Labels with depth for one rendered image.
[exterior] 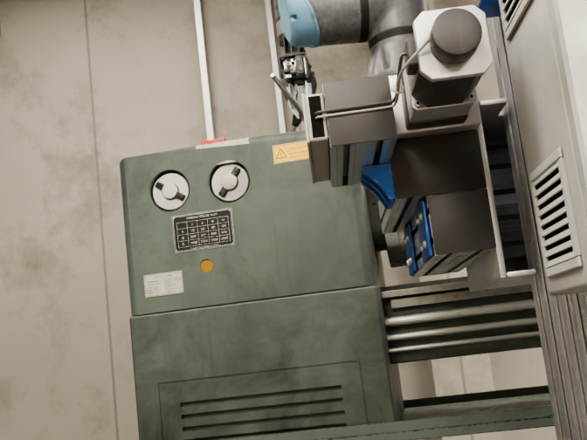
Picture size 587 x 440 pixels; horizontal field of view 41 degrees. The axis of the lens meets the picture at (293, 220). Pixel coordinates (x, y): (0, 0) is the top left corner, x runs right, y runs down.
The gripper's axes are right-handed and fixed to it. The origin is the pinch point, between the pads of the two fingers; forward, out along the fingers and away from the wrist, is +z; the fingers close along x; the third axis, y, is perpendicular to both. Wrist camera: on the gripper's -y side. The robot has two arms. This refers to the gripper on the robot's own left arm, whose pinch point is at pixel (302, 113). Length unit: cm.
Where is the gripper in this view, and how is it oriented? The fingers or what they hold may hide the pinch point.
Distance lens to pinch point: 204.0
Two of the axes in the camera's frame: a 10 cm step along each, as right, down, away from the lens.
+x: 9.8, -1.3, -1.5
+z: 1.1, 9.8, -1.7
